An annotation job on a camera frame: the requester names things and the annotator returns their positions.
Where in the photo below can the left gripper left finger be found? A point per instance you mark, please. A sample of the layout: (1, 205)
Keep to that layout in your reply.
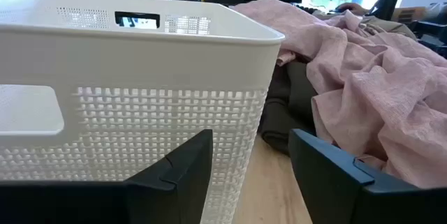
(164, 189)

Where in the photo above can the white perforated plastic laundry basket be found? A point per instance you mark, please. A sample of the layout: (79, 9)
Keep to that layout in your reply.
(139, 63)

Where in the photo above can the olive ribbed knit garment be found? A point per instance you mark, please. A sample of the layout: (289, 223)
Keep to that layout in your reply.
(286, 109)

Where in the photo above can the pink linen cloth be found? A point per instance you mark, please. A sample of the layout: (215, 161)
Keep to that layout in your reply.
(366, 88)

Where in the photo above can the person's hand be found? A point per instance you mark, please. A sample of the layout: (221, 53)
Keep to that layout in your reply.
(352, 7)

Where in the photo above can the cardboard box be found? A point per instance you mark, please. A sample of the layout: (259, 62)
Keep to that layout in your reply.
(406, 14)

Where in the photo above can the beige garment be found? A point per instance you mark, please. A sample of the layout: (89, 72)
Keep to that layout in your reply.
(391, 27)

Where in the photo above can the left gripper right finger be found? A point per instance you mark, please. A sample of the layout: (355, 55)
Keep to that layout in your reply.
(335, 182)

